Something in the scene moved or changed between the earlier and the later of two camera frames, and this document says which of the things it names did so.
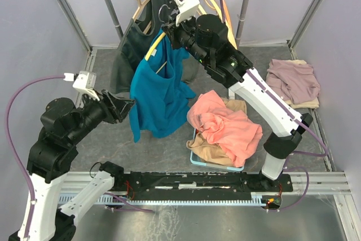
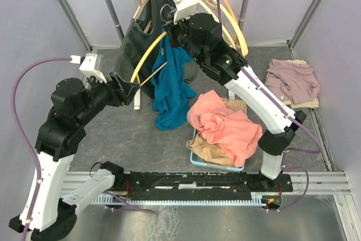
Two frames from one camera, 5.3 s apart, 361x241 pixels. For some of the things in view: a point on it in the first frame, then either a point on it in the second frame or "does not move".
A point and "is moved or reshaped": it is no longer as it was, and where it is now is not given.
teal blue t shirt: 161,88 is moved or reshaped
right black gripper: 174,31 does not move
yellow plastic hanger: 158,42 → 136,82
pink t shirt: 230,129 does not move
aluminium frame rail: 323,183 does not move
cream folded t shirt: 313,104 does not move
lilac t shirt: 294,82 does not move
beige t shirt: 213,153 does not move
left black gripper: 117,109 → 117,87
